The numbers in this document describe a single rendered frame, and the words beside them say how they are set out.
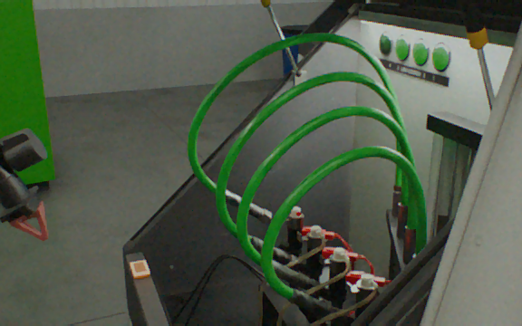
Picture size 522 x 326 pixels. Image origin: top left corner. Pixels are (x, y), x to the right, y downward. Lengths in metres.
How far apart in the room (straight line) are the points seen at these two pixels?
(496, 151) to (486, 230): 0.08
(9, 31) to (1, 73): 0.27
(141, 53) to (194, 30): 0.73
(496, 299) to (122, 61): 7.02
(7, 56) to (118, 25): 3.44
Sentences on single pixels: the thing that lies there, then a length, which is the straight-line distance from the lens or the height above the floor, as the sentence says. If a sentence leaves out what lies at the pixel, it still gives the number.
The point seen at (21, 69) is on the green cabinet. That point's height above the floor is 0.87.
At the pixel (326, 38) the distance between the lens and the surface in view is 0.93.
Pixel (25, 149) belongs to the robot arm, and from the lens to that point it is 1.23.
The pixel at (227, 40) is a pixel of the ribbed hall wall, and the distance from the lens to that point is 7.82.
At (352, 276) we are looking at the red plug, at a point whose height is 1.11.
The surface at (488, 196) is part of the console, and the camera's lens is 0.65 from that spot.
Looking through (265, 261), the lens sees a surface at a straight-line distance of 0.72.
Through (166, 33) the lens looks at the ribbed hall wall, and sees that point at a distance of 7.57.
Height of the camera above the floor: 1.54
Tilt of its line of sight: 20 degrees down
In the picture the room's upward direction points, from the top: straight up
